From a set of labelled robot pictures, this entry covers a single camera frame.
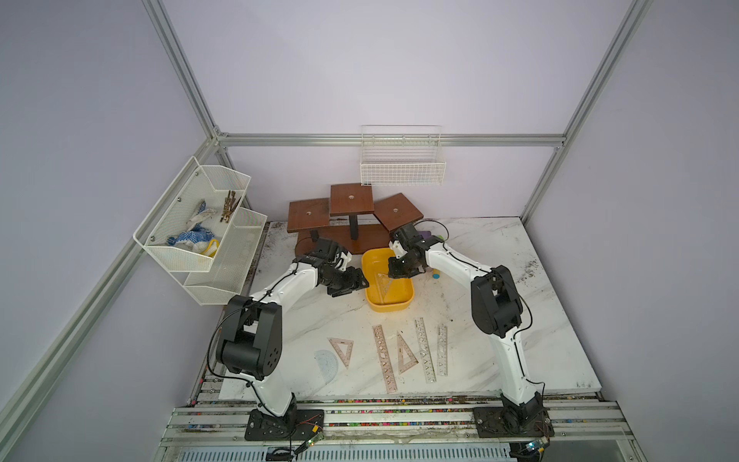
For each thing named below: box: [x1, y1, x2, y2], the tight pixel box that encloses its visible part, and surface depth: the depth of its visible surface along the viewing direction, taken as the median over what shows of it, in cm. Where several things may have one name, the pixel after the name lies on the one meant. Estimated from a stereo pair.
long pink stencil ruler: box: [372, 324, 398, 394], surface depth 86 cm
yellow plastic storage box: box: [361, 247, 415, 313], surface depth 101 cm
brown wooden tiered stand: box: [286, 182, 424, 257], surface depth 104 cm
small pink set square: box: [327, 336, 355, 369], surface depth 88 cm
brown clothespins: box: [219, 189, 242, 224], surface depth 83 cm
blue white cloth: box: [166, 199, 218, 254], surface depth 73 cm
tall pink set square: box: [396, 330, 420, 375], surface depth 87 cm
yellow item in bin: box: [200, 238, 220, 258], surface depth 74 cm
